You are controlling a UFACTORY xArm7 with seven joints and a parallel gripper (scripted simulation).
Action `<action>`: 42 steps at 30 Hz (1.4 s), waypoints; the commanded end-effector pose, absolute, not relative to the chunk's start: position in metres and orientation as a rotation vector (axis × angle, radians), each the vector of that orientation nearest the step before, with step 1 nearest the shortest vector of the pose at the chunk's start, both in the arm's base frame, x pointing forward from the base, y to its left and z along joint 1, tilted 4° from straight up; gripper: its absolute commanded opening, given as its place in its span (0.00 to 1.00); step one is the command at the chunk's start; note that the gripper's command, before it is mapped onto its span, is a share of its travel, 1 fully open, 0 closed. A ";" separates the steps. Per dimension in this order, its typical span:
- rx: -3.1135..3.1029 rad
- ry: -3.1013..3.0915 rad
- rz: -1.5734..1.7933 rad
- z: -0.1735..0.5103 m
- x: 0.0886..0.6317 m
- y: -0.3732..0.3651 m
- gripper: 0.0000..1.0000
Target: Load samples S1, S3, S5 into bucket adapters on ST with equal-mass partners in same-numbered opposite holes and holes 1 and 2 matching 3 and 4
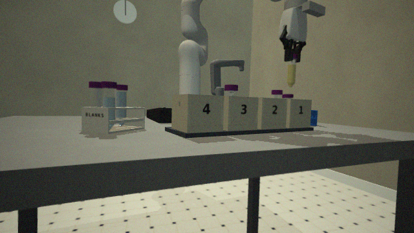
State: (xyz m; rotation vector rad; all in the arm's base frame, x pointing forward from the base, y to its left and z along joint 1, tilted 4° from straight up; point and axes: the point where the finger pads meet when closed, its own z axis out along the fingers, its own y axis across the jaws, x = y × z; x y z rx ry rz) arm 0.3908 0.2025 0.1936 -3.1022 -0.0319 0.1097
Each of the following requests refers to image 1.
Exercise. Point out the cream tube rack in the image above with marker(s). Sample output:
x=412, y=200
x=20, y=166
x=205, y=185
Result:
x=96, y=120

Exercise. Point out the beige bucket adapter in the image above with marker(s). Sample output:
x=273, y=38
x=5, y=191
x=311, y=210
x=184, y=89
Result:
x=240, y=113
x=298, y=113
x=272, y=113
x=197, y=113

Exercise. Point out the blue tube rack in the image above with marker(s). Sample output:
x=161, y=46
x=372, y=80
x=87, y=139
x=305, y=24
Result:
x=313, y=119

